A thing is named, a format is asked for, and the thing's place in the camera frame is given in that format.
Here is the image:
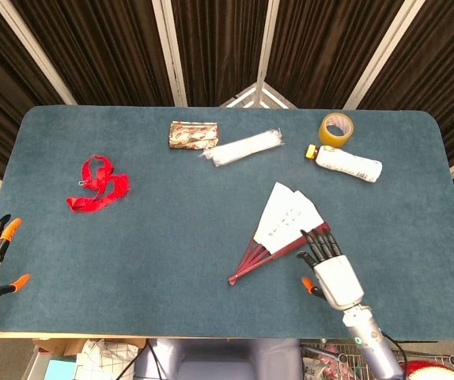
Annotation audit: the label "blue felt table mat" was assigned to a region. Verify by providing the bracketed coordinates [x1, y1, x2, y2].
[0, 104, 454, 341]

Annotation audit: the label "brown cardboard box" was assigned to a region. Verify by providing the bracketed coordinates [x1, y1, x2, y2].
[32, 336, 149, 357]

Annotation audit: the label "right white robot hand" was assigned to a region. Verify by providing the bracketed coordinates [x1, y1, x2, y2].
[296, 228, 365, 311]

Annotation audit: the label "white checkered cloth bag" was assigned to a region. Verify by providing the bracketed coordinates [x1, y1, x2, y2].
[75, 339, 139, 380]

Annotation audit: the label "yellow packing tape roll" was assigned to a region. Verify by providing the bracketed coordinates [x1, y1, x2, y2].
[317, 112, 355, 149]

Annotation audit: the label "red and white hat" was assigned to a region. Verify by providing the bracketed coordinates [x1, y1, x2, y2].
[399, 359, 454, 380]

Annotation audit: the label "teal box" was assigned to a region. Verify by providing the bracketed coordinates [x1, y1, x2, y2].
[44, 359, 78, 380]

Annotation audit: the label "grey robot torso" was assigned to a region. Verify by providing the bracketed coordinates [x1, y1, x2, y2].
[134, 338, 303, 380]

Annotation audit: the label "thin black torso cable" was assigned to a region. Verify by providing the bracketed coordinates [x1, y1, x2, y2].
[146, 340, 161, 380]

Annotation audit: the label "dark brown curtain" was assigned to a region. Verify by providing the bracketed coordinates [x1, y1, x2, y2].
[0, 0, 454, 222]

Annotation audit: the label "white bottle yellow cap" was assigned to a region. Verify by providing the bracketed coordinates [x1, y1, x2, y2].
[305, 143, 383, 184]

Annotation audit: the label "red patterned foil packet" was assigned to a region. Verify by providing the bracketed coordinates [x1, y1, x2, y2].
[168, 121, 219, 151]

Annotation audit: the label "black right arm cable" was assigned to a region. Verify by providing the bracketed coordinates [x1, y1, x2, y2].
[379, 330, 408, 359]

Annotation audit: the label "paper folding fan red ribs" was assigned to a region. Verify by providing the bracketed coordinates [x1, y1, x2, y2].
[227, 181, 331, 286]

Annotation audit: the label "red lanyard strap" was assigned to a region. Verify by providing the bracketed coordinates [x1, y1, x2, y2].
[66, 154, 131, 213]

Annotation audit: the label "metal wire basket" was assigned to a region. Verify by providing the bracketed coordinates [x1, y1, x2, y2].
[300, 339, 454, 380]

